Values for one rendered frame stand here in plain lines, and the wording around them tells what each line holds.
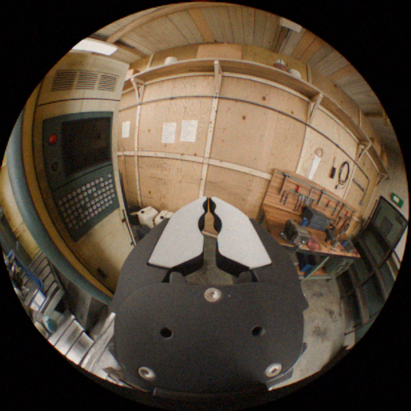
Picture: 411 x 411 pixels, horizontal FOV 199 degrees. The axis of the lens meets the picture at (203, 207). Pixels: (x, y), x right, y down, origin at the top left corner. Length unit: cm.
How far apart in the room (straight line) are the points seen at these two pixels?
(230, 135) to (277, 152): 62
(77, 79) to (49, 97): 18
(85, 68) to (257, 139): 169
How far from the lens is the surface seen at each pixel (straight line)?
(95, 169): 81
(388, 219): 370
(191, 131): 164
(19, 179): 31
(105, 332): 84
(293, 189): 172
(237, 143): 153
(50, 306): 111
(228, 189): 164
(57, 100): 82
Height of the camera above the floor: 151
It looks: 32 degrees down
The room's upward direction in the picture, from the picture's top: 9 degrees clockwise
